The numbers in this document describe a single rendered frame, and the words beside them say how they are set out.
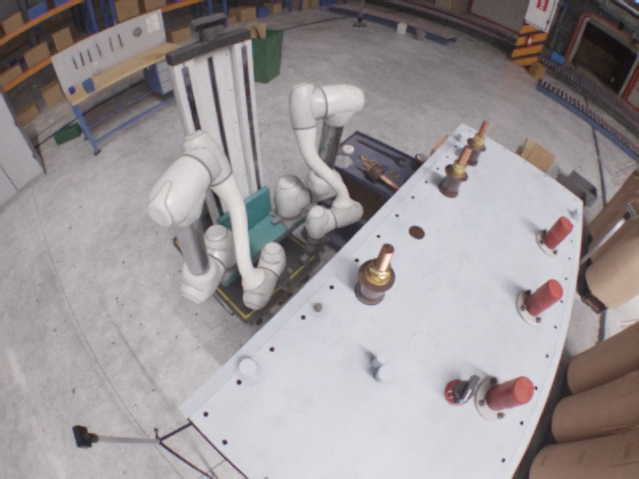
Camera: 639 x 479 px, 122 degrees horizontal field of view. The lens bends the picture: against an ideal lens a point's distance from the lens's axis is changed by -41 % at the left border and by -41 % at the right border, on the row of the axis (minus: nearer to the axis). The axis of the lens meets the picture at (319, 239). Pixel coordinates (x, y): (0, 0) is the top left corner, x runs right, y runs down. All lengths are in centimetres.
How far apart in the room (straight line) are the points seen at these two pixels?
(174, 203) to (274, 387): 54
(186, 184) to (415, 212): 72
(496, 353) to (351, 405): 43
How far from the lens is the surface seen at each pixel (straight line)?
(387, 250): 64
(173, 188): 85
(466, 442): 82
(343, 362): 74
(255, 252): 164
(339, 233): 246
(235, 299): 197
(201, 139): 95
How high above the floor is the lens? 208
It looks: 54 degrees down
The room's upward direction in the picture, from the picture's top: 5 degrees clockwise
